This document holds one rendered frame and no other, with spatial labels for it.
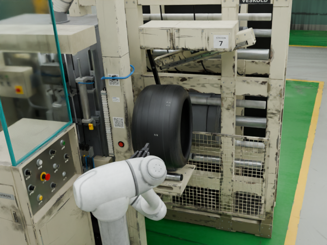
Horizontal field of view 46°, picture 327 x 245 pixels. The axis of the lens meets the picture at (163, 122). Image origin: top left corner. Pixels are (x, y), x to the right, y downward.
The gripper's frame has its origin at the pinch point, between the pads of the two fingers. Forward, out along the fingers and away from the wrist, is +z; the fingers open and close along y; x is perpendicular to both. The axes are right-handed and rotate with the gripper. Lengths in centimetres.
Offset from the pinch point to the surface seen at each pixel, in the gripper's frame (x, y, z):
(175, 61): -20, 4, 74
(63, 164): 19, 57, -2
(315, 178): 149, -104, 170
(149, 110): -11.6, 4.4, 21.7
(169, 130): -3.2, -9.1, 15.5
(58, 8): -57, 82, 68
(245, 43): -33, -44, 75
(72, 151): 18, 57, 10
